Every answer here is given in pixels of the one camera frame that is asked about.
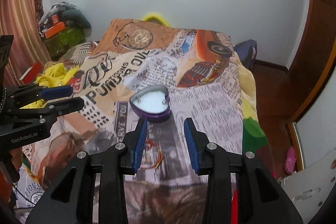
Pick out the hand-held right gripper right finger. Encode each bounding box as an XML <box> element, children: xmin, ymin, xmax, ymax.
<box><xmin>183</xmin><ymin>118</ymin><xmax>304</xmax><ymax>224</ymax></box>

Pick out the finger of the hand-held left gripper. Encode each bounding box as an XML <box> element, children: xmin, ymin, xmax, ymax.
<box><xmin>9</xmin><ymin>84</ymin><xmax>74</xmax><ymax>107</ymax></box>
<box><xmin>8</xmin><ymin>97</ymin><xmax>85</xmax><ymax>120</ymax></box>

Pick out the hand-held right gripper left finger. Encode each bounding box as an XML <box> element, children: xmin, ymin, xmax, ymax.
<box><xmin>25</xmin><ymin>118</ymin><xmax>149</xmax><ymax>224</ymax></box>

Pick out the red and yellow string bracelet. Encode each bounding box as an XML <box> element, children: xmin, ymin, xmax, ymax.
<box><xmin>140</xmin><ymin>138</ymin><xmax>164</xmax><ymax>170</ymax></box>

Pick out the purple heart-shaped jewelry box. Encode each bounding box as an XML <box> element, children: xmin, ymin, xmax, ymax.
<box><xmin>129</xmin><ymin>84</ymin><xmax>172</xmax><ymax>124</ymax></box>

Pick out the yellow cloth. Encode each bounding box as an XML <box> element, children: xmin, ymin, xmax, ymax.
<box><xmin>22</xmin><ymin>62</ymin><xmax>81</xmax><ymax>109</ymax></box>

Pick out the red box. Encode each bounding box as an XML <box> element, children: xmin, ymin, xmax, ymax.
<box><xmin>19</xmin><ymin>61</ymin><xmax>44</xmax><ymax>85</ymax></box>

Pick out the newspaper and car printed blanket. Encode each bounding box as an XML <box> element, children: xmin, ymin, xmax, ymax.
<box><xmin>22</xmin><ymin>19</ymin><xmax>259</xmax><ymax>224</ymax></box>

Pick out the green patterned box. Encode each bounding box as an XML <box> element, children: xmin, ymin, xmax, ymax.
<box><xmin>43</xmin><ymin>26</ymin><xmax>86</xmax><ymax>57</ymax></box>

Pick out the white printed shirt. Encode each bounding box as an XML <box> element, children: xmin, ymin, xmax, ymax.
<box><xmin>12</xmin><ymin>164</ymin><xmax>46</xmax><ymax>218</ymax></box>

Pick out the orange shoe box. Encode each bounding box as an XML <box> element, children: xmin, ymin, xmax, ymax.
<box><xmin>43</xmin><ymin>21</ymin><xmax>66</xmax><ymax>40</ymax></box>

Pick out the pile of dark clothes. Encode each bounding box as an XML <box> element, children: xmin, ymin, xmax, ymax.
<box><xmin>39</xmin><ymin>2</ymin><xmax>92</xmax><ymax>31</ymax></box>

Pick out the yellow and green fleece blanket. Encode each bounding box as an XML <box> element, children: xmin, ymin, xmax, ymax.
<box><xmin>238</xmin><ymin>63</ymin><xmax>276</xmax><ymax>178</ymax></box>

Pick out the brown striped curtain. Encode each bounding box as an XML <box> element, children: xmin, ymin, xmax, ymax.
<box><xmin>0</xmin><ymin>0</ymin><xmax>53</xmax><ymax>89</ymax></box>

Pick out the pink clog shoe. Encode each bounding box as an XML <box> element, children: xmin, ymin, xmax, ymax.
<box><xmin>285</xmin><ymin>146</ymin><xmax>297</xmax><ymax>175</ymax></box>

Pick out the dark blue bag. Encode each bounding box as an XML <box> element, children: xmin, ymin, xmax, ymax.
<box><xmin>233</xmin><ymin>40</ymin><xmax>258</xmax><ymax>71</ymax></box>

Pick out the yellow plastic basket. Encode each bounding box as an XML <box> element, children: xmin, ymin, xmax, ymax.
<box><xmin>142</xmin><ymin>13</ymin><xmax>172</xmax><ymax>28</ymax></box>

